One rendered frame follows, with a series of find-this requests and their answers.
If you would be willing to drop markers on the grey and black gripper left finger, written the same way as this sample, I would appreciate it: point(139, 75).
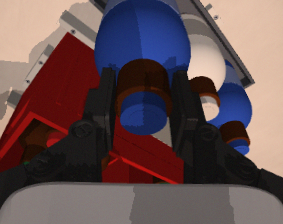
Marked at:
point(79, 154)

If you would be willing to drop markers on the black flat tray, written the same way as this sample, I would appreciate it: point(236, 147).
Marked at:
point(189, 7)

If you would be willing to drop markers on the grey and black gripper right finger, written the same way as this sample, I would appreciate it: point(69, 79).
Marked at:
point(208, 159)

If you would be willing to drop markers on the red bottle crate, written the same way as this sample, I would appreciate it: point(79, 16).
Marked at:
point(57, 98)

